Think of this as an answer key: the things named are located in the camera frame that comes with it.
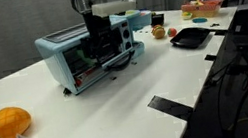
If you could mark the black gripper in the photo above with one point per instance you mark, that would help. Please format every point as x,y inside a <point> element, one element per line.
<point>100,32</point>

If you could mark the light blue toy oven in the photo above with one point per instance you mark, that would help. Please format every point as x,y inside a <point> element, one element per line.
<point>58,70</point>

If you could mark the small black tape piece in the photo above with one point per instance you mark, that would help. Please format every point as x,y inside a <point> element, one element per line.
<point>66,91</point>
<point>133,63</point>
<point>214,24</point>
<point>112,78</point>

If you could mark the yellow round toy disc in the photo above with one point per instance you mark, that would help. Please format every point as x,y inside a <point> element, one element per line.
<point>129,12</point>

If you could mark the red toy food piece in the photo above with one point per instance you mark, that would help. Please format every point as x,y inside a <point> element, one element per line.
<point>79,82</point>

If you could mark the red round toy piece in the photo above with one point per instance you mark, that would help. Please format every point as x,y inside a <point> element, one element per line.
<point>143,13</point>

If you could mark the toy burger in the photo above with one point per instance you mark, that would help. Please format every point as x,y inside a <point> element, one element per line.
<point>158,32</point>

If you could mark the dark cube box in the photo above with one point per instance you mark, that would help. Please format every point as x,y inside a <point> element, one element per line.
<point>157,19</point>

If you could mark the red green toy ball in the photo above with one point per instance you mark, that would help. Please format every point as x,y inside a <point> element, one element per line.
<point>172,32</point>

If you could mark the black plastic tray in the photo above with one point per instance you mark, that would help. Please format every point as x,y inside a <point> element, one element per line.
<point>189,37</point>

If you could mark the yellow green toy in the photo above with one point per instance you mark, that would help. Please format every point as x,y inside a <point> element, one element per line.
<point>187,15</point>

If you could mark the large black tape strip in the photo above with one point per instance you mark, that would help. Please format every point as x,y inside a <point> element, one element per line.
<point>171,106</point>

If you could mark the gray curtain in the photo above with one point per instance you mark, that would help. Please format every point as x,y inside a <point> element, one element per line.
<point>5,28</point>

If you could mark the yellow toy banana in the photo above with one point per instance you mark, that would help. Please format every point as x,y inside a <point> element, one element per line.
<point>199,1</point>

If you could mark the pink toy basket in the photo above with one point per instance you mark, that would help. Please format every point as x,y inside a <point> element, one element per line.
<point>203,10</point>

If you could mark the orange pineapple plush toy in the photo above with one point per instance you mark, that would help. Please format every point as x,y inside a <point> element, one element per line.
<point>9,123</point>

